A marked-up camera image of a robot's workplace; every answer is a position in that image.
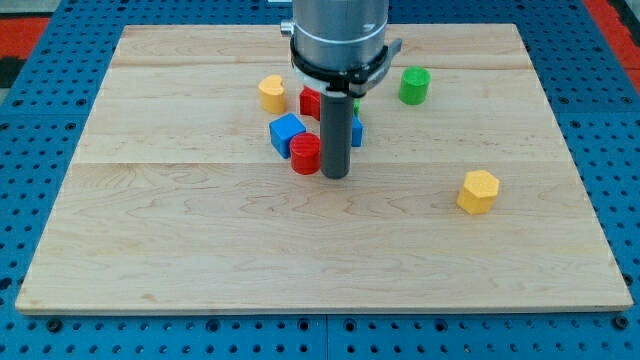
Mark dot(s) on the black clamp ring mount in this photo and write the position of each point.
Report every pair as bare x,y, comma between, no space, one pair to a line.
353,83

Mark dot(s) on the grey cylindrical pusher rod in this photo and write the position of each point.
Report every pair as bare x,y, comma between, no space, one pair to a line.
336,118

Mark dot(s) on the red cylinder block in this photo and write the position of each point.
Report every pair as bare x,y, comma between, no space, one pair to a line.
305,153

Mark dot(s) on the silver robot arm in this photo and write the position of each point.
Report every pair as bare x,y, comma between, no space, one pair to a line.
339,49

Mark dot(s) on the red star block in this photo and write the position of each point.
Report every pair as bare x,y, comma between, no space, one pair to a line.
310,103

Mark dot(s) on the blue block behind rod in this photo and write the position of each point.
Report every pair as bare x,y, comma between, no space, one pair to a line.
357,132

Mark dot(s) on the blue cube block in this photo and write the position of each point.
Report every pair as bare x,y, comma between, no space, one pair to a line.
282,130

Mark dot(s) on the green cylinder block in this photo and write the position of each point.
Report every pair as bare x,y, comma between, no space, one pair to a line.
414,85

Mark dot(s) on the yellow heart block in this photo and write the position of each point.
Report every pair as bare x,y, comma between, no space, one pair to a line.
272,94

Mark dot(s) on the wooden board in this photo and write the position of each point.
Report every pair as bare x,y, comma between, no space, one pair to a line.
176,203

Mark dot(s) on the yellow hexagon block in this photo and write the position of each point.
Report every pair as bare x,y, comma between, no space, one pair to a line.
479,192

